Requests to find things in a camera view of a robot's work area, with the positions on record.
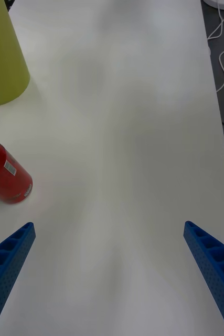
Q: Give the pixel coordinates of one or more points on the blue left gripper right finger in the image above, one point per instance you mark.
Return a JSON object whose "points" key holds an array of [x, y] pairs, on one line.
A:
{"points": [[214, 267]]}

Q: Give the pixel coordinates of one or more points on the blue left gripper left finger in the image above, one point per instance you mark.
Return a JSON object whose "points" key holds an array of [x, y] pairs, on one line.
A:
{"points": [[9, 262]]}

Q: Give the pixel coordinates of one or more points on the red drink can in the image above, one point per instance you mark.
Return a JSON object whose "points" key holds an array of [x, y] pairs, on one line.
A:
{"points": [[9, 181]]}

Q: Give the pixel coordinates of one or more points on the yellow-green plastic bin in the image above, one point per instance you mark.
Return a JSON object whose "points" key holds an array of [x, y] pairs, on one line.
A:
{"points": [[1, 65]]}

